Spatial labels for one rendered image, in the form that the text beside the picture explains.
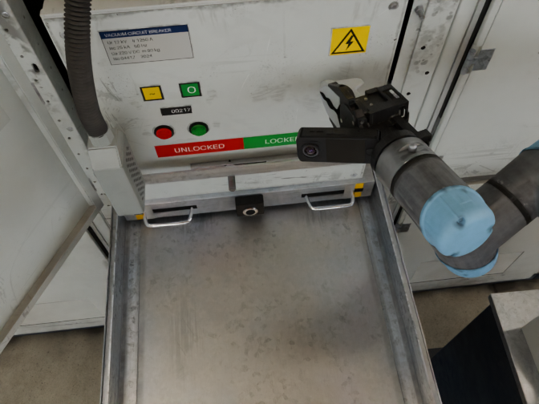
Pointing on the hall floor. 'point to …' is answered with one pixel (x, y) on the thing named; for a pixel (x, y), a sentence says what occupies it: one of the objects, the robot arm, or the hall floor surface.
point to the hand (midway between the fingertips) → (321, 89)
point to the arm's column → (476, 366)
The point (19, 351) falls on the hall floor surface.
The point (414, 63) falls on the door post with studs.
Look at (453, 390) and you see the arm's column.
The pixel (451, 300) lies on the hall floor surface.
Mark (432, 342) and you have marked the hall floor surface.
